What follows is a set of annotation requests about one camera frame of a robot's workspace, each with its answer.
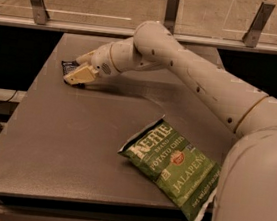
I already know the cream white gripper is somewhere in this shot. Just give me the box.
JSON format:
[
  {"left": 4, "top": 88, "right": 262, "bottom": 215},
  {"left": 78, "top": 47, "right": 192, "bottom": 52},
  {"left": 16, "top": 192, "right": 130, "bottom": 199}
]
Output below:
[{"left": 63, "top": 43, "right": 119, "bottom": 86}]

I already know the green Kettle jalapeno chips bag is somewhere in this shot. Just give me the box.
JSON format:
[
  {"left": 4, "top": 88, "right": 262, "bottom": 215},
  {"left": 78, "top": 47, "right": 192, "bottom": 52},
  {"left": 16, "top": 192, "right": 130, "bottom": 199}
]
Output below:
[{"left": 118, "top": 119, "right": 221, "bottom": 221}]

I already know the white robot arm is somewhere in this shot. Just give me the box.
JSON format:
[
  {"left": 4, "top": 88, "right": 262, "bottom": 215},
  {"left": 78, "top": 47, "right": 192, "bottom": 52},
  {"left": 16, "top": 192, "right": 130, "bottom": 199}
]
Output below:
[{"left": 63, "top": 21, "right": 277, "bottom": 221}]

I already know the metal rail barrier base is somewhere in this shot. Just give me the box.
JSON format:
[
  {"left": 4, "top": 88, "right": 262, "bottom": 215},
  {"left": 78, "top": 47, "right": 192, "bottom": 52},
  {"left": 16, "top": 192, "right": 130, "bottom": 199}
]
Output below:
[{"left": 0, "top": 14, "right": 277, "bottom": 55}]

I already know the right metal glass bracket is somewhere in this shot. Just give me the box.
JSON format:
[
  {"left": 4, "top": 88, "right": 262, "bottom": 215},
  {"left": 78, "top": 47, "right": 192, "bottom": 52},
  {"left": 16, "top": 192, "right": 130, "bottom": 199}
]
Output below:
[{"left": 242, "top": 2, "right": 275, "bottom": 48}]

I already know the dark blue snack bar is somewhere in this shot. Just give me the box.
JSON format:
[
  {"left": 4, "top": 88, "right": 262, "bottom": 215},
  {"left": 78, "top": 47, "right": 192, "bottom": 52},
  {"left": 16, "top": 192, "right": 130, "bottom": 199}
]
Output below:
[{"left": 62, "top": 60, "right": 80, "bottom": 75}]

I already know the middle metal glass bracket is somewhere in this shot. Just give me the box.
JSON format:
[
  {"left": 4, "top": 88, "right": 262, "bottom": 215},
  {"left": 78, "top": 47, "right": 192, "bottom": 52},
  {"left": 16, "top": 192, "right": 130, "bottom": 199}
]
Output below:
[{"left": 163, "top": 0, "right": 180, "bottom": 33}]

